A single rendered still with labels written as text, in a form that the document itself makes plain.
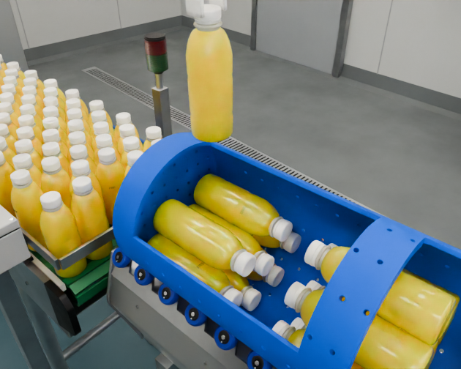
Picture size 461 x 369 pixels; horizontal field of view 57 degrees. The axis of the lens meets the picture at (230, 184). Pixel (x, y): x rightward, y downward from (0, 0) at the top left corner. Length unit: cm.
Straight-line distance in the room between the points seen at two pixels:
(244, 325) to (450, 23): 360
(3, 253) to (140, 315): 30
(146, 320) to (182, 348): 11
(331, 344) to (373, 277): 10
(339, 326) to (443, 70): 366
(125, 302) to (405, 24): 362
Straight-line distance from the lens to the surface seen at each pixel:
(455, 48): 405
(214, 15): 64
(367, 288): 56
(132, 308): 99
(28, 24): 530
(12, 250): 93
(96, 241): 100
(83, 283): 102
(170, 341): 92
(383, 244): 60
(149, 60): 132
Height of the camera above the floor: 162
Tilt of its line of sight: 35 degrees down
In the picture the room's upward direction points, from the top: straight up
